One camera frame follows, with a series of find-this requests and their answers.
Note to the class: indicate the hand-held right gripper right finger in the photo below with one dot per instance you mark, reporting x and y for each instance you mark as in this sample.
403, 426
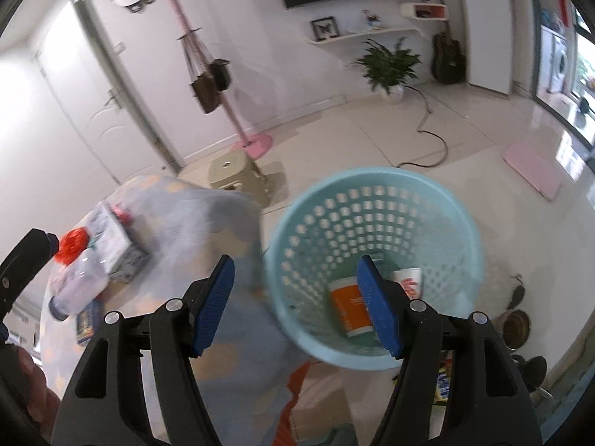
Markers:
379, 306

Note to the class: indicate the small figurine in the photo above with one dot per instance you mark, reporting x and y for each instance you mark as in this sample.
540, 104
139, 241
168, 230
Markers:
372, 19

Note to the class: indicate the brown cardboard box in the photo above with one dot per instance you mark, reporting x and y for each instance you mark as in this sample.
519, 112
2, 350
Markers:
320, 404

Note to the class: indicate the scale patterned tablecloth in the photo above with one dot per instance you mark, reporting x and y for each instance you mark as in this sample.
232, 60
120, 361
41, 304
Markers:
195, 227

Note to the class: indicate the white washing machine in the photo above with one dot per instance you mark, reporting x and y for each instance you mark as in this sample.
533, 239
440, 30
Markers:
558, 65

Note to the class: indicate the white rounded shelf box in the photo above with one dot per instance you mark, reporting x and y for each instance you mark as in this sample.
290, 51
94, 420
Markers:
423, 10

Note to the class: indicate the brown hanging bag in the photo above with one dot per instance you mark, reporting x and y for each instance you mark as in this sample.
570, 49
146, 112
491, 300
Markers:
204, 93

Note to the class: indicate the person's left hand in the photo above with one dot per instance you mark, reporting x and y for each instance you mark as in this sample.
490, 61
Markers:
39, 399

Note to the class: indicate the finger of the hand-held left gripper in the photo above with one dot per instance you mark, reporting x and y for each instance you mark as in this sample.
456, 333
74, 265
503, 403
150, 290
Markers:
25, 260

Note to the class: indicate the metal bowl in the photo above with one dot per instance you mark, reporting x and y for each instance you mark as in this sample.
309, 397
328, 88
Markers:
513, 330

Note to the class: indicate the light blue plastic basket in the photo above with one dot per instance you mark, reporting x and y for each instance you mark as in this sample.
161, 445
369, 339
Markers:
325, 204

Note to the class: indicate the small blue packet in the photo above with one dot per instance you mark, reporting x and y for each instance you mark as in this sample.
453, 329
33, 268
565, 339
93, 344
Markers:
88, 323

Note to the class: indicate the pink flat board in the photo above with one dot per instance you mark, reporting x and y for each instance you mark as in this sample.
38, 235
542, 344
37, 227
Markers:
534, 167

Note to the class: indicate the white wavy wall shelf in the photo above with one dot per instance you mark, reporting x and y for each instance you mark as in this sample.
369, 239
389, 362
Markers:
367, 33

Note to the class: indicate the grey printed carton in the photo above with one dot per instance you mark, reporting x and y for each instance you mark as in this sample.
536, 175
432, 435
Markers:
111, 241

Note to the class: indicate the pink coat rack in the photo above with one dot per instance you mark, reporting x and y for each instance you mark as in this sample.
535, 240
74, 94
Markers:
258, 145

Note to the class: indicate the white door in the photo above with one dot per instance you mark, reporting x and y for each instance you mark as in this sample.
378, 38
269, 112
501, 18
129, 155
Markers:
93, 116

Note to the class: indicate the red knot decoration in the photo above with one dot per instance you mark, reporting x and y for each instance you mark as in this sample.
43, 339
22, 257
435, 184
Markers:
563, 9

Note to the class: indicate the orange paper cup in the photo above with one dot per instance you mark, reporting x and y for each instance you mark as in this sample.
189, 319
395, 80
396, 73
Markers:
346, 306

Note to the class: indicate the black hanging bag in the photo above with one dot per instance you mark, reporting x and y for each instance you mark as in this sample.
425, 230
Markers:
221, 74

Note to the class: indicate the white refrigerator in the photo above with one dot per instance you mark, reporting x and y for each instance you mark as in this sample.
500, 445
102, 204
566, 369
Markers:
483, 23

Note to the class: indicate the clear bottle with red label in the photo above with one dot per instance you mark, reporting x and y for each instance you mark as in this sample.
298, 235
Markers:
76, 283

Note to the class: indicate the yellow snack packet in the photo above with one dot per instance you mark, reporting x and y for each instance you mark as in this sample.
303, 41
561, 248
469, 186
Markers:
444, 381

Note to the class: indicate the white red paper cup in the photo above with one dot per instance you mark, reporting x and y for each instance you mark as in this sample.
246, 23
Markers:
411, 281

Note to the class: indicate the framed butterfly picture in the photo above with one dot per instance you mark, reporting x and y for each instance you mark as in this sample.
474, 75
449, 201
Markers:
324, 28

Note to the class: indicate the beige plastic stool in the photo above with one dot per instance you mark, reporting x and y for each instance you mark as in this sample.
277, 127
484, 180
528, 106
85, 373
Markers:
227, 167

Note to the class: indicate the black acoustic guitar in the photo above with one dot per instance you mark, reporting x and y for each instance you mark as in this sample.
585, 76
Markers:
447, 62

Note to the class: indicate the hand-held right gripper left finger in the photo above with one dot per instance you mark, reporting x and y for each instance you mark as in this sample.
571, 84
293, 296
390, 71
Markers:
216, 306

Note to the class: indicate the potted green plant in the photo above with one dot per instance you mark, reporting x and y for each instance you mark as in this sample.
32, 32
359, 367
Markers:
386, 65

